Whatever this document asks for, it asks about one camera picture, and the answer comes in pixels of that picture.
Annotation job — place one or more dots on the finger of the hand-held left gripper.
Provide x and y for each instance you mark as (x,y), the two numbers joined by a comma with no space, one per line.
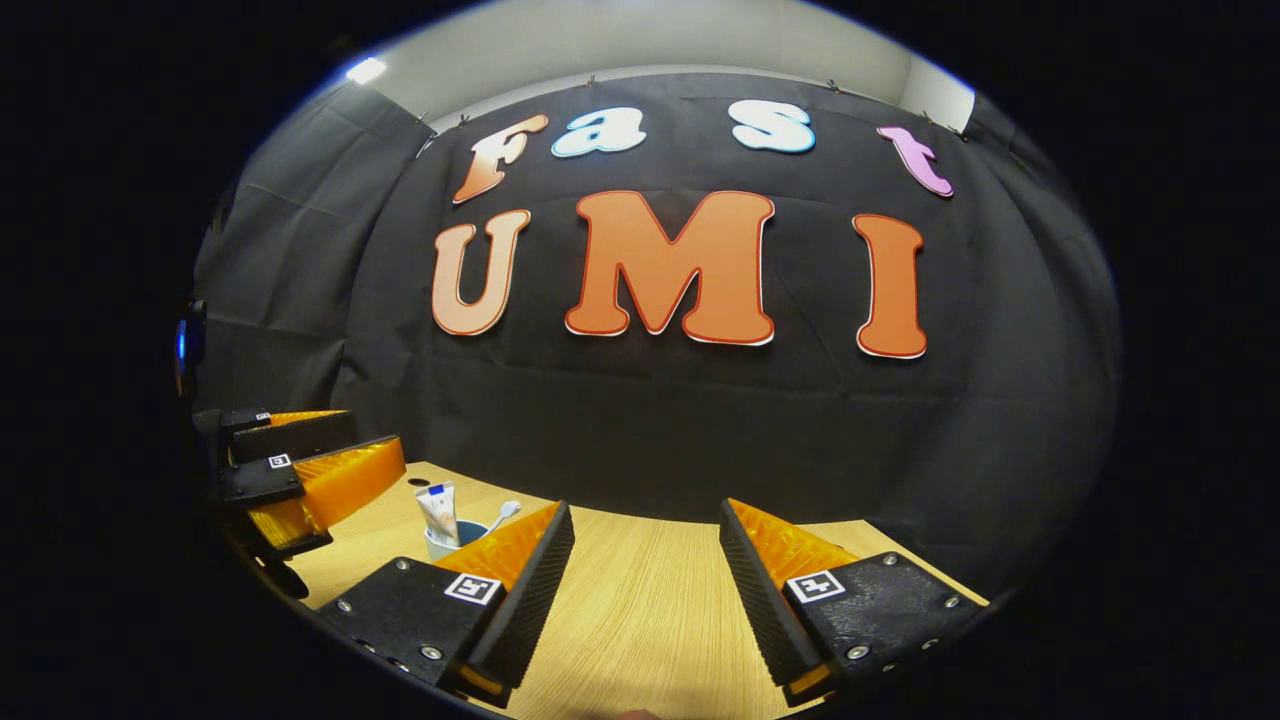
(340,480)
(295,435)

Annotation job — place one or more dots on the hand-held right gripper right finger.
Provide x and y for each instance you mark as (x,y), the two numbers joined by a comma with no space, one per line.
(755,600)

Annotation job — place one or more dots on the white toothpaste tube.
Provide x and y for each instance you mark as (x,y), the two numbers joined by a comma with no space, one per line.
(438,510)

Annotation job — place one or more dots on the white toothbrush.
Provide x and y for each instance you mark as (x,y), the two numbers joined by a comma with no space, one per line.
(505,512)

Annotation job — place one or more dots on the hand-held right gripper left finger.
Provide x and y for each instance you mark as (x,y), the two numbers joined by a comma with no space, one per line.
(535,600)

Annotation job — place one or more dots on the ceiling light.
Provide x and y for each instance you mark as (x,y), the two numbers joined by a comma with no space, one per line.
(366,70)

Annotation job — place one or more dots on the black backdrop cloth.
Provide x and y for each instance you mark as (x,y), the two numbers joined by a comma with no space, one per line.
(640,420)

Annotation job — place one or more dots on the wooden desktop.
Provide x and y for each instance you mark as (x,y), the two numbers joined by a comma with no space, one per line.
(650,620)

